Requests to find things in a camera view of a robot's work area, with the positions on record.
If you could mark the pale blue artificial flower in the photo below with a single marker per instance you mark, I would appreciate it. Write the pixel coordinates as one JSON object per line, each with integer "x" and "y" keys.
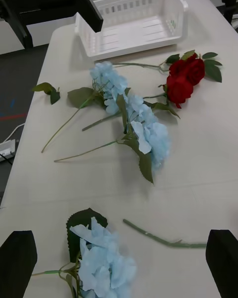
{"x": 104, "y": 265}
{"x": 138, "y": 109}
{"x": 156, "y": 141}
{"x": 106, "y": 77}

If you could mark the green flower stem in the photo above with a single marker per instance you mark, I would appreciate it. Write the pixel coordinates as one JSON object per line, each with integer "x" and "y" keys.
{"x": 148, "y": 235}

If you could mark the red artificial rose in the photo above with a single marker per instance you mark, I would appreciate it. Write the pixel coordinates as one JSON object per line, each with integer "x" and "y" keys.
{"x": 196, "y": 69}
{"x": 178, "y": 92}

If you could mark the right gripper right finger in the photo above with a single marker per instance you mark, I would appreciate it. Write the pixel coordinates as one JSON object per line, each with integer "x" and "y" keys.
{"x": 224, "y": 265}

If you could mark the white slotted plastic box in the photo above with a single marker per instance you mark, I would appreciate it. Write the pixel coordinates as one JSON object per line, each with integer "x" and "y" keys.
{"x": 138, "y": 29}

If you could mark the white power strip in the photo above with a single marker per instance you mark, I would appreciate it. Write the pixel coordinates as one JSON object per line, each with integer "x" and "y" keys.
{"x": 6, "y": 150}

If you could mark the loose two-leaf green twig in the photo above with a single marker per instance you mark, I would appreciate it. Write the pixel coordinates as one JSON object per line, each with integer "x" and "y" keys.
{"x": 43, "y": 87}

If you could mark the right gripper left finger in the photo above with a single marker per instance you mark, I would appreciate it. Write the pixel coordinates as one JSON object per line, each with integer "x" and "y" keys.
{"x": 15, "y": 265}

